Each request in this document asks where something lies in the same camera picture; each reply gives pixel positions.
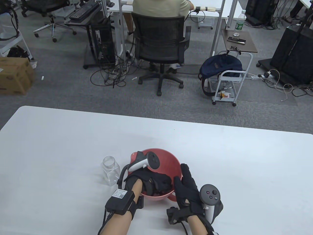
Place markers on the person's right hand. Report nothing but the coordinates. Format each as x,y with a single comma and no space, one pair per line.
188,193

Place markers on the person's left hand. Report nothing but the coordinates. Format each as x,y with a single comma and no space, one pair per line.
156,181

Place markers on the pink salad bowl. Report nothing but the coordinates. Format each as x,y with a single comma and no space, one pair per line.
171,161

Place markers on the clear plastic jar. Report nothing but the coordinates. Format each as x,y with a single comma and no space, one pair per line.
111,173

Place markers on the person's right forearm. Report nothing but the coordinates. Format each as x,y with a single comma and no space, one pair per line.
198,227

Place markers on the person's left forearm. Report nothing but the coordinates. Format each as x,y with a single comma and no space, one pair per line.
119,225

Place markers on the black VR controller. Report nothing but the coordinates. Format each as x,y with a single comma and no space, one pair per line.
210,194
152,160

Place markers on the black wrist sensor box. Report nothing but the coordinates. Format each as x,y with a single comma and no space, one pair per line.
119,202

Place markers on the white rolling cart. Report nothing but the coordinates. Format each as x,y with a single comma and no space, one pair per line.
232,72

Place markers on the navy backpack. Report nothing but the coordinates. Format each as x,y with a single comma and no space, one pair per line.
220,64

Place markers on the white power strip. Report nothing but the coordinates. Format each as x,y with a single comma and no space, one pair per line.
254,77

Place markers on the black computer tower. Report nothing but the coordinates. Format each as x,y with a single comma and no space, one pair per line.
105,41

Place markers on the black mesh office chair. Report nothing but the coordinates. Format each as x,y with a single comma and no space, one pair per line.
159,31

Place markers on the brown side table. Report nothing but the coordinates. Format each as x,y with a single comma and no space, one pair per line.
247,47

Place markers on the black smartphone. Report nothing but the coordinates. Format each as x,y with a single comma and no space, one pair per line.
236,40

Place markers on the small glass dish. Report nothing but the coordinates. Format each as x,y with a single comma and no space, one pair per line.
236,34

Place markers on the black wheeled cabinet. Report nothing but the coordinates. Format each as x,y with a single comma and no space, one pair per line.
293,53

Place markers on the white office desk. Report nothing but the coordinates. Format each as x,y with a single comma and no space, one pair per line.
212,14

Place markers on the cardboard box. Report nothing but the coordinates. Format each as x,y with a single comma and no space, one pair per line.
14,76

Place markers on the black keyboard stand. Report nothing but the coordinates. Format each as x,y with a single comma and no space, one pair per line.
75,23

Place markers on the clear water bottle green label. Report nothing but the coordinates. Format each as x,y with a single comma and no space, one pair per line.
239,23

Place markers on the beige power strip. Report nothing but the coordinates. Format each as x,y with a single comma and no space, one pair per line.
210,9

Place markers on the black keyboard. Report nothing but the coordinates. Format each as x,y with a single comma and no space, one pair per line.
83,11

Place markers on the black bag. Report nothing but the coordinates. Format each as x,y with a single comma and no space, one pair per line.
17,52

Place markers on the black equipment stack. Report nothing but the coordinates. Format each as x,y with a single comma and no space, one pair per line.
259,9

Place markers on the white metal rack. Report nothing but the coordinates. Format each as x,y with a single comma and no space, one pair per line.
3,51

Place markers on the black swivel chair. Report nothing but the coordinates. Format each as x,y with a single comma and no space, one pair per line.
46,5

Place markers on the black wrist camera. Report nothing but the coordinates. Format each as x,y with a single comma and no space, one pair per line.
140,202
174,215

